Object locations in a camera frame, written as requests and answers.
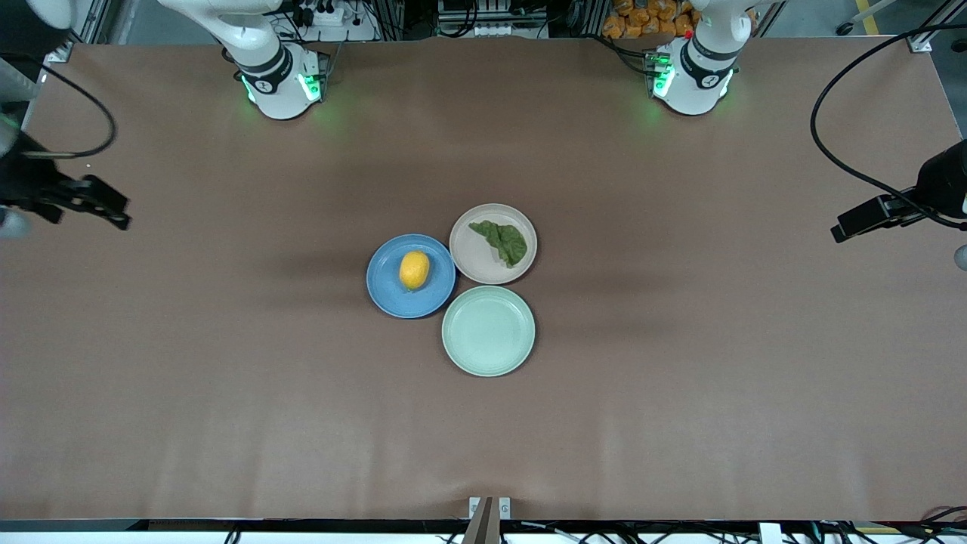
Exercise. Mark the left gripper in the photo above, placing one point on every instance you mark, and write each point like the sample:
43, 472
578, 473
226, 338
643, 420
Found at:
939, 183

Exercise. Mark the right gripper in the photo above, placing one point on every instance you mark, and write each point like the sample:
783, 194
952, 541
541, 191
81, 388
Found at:
24, 180

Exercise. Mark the yellow lemon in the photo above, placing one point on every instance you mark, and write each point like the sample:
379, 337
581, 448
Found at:
414, 270

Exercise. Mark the green lettuce leaf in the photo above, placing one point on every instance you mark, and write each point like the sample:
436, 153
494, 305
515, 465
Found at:
506, 242

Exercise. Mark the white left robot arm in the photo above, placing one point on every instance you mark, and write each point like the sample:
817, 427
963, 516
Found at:
695, 83

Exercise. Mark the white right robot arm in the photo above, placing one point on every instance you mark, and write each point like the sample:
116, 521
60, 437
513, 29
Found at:
276, 83

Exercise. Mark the bag of oranges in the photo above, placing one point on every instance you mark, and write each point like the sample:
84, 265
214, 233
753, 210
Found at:
642, 19

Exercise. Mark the blue plate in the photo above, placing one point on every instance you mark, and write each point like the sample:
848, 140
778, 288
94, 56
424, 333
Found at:
393, 291

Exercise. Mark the white power strip with plugs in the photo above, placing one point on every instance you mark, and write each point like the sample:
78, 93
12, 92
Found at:
347, 30

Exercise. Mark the beige plate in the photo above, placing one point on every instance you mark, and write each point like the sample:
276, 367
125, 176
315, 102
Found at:
476, 261

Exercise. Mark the pale green plate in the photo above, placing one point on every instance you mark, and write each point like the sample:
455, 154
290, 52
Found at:
488, 331

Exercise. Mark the white socket strip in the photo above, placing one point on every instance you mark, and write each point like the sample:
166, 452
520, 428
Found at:
495, 30

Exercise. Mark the brown table cover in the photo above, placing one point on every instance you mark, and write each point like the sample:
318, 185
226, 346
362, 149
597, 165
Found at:
483, 438

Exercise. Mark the silver corner bracket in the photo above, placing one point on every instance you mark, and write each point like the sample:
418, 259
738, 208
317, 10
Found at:
919, 43
59, 51

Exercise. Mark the aluminium frame profile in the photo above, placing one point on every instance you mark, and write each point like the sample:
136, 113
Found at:
91, 19
944, 19

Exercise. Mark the silver mounting bracket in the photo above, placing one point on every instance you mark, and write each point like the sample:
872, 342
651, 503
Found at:
505, 508

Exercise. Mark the grey camera pole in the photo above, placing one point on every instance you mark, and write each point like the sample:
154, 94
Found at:
483, 525

